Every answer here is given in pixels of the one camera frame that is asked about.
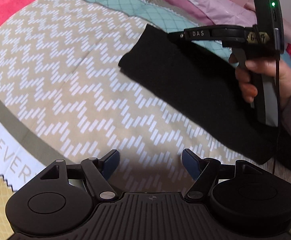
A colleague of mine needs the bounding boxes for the person's right hand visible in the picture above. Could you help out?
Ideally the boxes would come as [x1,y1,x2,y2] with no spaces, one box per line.
[235,58,291,108]

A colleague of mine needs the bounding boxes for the black pants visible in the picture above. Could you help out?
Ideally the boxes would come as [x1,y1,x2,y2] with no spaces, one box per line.
[118,25,291,170]

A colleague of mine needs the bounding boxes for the zigzag patterned bed sheet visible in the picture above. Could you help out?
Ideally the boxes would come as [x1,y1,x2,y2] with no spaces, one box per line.
[0,0,291,196]

